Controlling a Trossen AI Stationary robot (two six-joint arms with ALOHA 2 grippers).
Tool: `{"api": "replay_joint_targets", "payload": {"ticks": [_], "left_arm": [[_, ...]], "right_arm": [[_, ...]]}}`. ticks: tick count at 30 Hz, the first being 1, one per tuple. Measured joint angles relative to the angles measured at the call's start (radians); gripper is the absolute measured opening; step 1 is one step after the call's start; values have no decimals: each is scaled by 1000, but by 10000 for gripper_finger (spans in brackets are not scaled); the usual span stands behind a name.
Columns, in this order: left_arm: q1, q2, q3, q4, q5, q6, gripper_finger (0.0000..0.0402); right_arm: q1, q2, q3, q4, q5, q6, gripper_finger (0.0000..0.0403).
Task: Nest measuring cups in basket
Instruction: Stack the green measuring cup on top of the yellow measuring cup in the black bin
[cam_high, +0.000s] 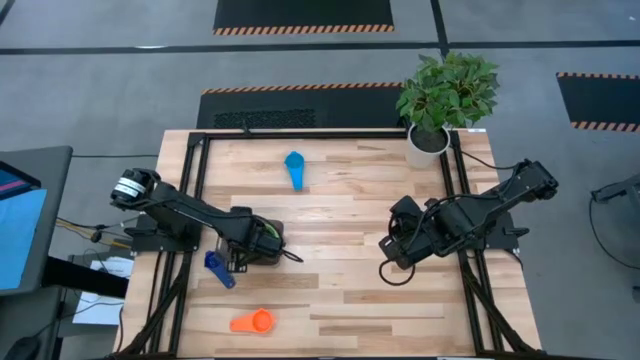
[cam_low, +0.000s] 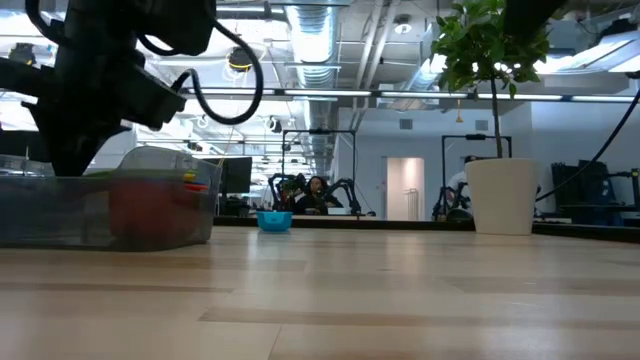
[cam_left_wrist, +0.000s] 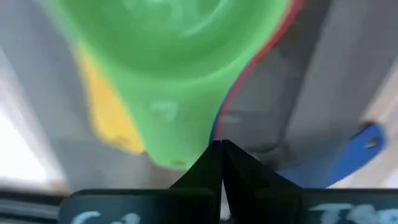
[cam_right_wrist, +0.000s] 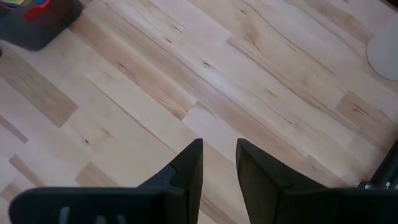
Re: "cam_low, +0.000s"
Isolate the green leafy plant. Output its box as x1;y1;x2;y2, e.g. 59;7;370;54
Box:
430;0;551;160

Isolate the silver ventilation duct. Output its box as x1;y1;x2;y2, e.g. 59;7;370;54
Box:
284;3;342;176

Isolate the red measuring cup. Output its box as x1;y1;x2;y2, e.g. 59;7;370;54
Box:
108;178;210;242

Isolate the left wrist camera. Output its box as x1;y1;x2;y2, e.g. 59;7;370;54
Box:
124;69;188;131

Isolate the grey translucent plastic basket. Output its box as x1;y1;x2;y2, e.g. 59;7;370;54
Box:
0;145;223;252

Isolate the black ceiling cable reel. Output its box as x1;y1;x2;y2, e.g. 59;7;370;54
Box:
7;42;37;66
227;45;254;74

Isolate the small teal measuring cup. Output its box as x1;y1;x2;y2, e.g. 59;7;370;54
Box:
255;210;295;233

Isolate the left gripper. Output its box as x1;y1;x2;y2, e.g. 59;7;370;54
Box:
22;49;142;177

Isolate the black aluminium table frame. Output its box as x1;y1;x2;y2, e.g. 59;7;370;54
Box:
213;214;640;245

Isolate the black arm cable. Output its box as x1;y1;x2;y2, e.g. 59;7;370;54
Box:
172;19;265;126
535;88;640;203

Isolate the black background workstation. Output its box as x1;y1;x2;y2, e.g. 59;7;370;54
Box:
549;159;640;227

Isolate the person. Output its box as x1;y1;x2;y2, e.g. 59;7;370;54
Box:
446;154;480;211
293;174;345;216

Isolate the black metal frame stand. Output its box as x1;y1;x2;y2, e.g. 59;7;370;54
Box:
281;128;358;217
441;133;513;209

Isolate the white plant pot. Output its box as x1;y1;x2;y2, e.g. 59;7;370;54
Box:
464;157;542;236

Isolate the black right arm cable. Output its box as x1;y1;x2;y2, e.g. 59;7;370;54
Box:
535;88;640;203

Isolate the black computer monitor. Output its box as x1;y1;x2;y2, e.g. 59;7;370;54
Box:
202;156;254;196
0;130;49;164

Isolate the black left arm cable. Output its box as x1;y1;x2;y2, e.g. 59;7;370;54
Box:
172;19;265;126

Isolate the long ceiling light strip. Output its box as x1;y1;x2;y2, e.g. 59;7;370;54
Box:
182;85;637;103

